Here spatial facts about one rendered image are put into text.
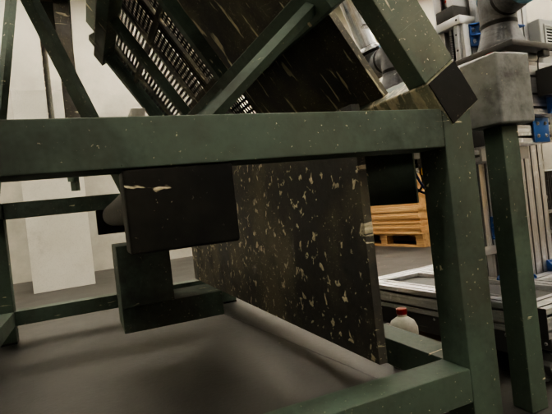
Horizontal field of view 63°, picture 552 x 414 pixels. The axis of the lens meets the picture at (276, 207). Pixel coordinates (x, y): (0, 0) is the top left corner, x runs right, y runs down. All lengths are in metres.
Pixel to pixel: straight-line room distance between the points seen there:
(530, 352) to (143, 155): 1.08
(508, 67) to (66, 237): 4.53
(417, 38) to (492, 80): 0.26
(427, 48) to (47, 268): 4.54
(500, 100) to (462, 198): 0.28
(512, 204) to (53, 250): 4.52
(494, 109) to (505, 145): 0.10
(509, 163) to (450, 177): 0.23
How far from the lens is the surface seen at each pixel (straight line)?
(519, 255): 1.34
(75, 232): 5.17
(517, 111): 1.32
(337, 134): 0.96
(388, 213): 5.28
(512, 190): 1.32
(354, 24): 2.23
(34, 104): 5.32
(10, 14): 3.21
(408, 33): 1.13
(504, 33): 1.75
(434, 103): 1.14
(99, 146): 0.82
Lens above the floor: 0.61
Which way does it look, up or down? level
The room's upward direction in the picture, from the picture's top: 6 degrees counter-clockwise
